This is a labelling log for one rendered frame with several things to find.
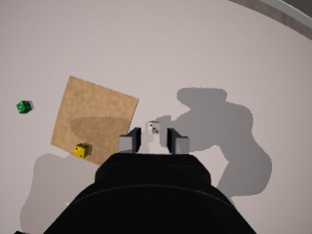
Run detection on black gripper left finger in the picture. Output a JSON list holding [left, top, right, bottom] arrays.
[[118, 128, 141, 153]]

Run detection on yellow die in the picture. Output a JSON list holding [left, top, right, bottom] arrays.
[[73, 143, 90, 159]]

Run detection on tan square mat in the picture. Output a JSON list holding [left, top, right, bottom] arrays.
[[51, 76, 138, 166]]

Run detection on green die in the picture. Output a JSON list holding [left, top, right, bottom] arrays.
[[17, 100, 32, 114]]

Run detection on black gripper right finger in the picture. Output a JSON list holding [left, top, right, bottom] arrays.
[[167, 128, 189, 154]]

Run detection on white die with black pips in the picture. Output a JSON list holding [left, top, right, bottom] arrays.
[[148, 122, 160, 135]]

